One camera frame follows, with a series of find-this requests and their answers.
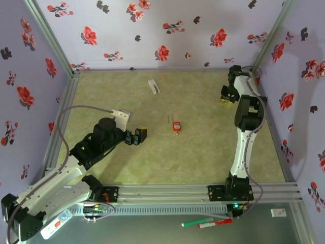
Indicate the red safety padlock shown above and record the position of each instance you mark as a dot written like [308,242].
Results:
[177,126]

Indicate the white label card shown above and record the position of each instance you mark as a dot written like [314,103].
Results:
[278,213]

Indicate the green circuit board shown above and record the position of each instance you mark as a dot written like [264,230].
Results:
[97,208]
[238,206]

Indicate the red marker pen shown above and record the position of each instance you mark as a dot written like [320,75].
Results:
[218,223]

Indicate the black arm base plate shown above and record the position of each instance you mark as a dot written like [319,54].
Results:
[215,193]
[111,194]

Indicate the white plastic bracket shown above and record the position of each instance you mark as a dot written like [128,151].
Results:
[153,86]

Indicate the aluminium frame post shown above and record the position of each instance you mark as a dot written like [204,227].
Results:
[50,35]
[273,35]

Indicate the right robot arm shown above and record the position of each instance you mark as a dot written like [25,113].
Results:
[241,152]

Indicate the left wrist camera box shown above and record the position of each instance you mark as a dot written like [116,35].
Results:
[123,119]

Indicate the green marker pen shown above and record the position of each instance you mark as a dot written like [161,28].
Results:
[195,222]

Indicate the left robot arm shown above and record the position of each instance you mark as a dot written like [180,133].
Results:
[66,195]

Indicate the aluminium frame rail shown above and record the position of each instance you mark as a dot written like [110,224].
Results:
[165,70]
[278,142]
[165,194]
[302,226]
[68,96]

